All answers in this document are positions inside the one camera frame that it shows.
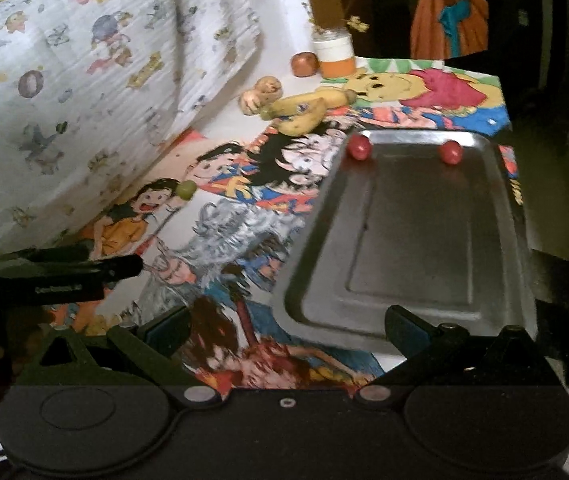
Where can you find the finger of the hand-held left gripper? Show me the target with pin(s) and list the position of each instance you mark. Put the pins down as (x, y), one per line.
(119, 266)
(54, 254)

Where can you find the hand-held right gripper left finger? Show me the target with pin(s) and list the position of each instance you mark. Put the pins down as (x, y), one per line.
(165, 329)

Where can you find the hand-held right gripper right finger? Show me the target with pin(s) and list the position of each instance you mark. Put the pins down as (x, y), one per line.
(405, 325)

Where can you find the metal tray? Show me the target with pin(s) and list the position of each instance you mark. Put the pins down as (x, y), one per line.
(414, 240)

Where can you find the green grape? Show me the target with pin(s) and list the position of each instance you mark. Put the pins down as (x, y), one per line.
(186, 189)

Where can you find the red grape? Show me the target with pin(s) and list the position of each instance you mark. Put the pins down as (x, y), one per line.
(359, 147)
(450, 152)

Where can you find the tan striped round fruit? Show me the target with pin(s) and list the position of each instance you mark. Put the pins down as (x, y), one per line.
(269, 87)
(250, 102)

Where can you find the small yellow banana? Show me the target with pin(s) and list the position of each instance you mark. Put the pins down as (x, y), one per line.
(302, 121)

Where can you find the large yellow banana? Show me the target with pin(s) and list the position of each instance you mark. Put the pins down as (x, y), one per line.
(322, 98)

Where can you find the cartoon printed tablecloth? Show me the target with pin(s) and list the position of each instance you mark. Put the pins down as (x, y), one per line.
(244, 240)

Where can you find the white cartoon printed cloth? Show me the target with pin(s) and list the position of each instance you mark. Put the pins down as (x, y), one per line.
(79, 85)

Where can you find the red apple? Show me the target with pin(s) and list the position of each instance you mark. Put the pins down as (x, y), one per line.
(304, 64)

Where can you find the white and orange jar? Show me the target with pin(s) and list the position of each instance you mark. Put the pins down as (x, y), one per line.
(333, 52)

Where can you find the orange dress with blue bow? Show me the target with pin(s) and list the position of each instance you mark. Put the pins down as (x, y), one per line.
(447, 15)

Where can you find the yellow dried flower branch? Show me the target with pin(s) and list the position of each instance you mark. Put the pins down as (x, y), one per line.
(354, 5)

